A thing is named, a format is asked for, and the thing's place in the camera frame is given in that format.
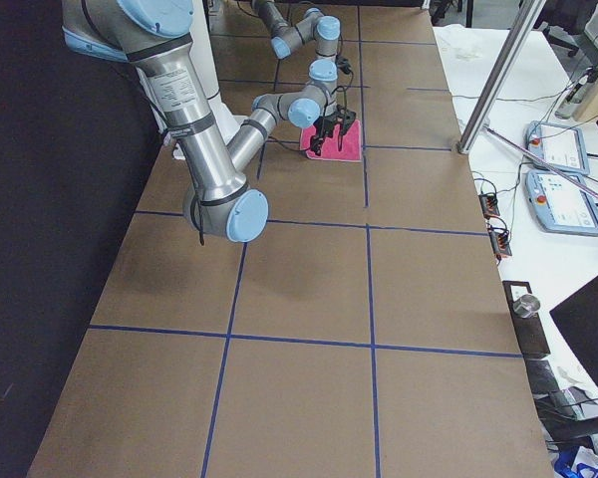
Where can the orange black connector box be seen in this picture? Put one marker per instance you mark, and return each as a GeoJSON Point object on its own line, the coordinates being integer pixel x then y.
{"type": "Point", "coordinates": [489, 205]}

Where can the aluminium frame post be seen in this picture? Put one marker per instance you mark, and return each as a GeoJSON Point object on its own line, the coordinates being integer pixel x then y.
{"type": "Point", "coordinates": [514, 42]}

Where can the upper teach pendant tablet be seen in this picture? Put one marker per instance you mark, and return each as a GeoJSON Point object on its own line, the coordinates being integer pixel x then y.
{"type": "Point", "coordinates": [559, 145]}

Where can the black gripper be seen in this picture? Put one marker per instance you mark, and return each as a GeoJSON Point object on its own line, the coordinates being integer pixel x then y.
{"type": "Point", "coordinates": [325, 124]}

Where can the pink towel with grey back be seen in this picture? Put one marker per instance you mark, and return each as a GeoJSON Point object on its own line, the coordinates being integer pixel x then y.
{"type": "Point", "coordinates": [349, 149]}

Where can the black monitor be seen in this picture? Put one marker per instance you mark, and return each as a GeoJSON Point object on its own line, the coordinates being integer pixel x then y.
{"type": "Point", "coordinates": [576, 318]}

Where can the silver metal cup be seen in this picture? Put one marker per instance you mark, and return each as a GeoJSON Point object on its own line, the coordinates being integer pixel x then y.
{"type": "Point", "coordinates": [526, 306]}

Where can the teach pendant tablet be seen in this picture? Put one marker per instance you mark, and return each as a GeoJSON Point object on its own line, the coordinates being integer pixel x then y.
{"type": "Point", "coordinates": [559, 206]}
{"type": "Point", "coordinates": [559, 145]}

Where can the lower teach pendant tablet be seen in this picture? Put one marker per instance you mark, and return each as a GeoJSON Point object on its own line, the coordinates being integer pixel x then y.
{"type": "Point", "coordinates": [559, 206]}

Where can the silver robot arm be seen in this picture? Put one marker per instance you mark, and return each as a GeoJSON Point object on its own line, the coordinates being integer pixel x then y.
{"type": "Point", "coordinates": [158, 38]}
{"type": "Point", "coordinates": [287, 38]}

